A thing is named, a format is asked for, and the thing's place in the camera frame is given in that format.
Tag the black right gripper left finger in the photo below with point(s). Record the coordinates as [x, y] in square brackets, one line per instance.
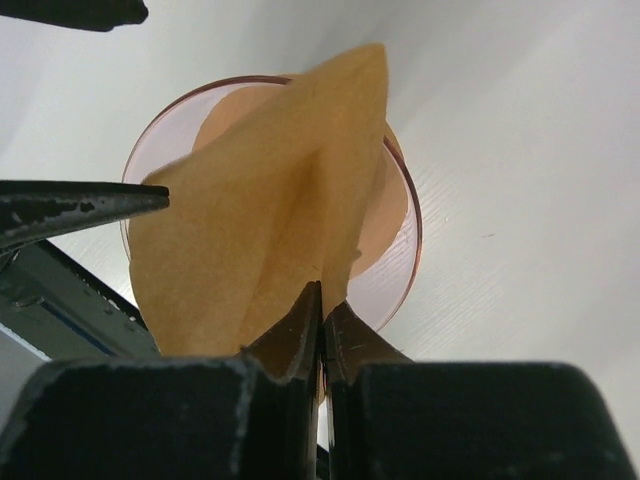
[250, 416]

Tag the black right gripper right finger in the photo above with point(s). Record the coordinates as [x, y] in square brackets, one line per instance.
[394, 418]

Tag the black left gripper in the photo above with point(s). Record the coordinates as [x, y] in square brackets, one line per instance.
[50, 303]

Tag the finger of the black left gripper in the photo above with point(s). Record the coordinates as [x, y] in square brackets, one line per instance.
[85, 15]

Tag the wooden ring dripper holder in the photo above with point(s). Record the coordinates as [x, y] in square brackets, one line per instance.
[387, 205]

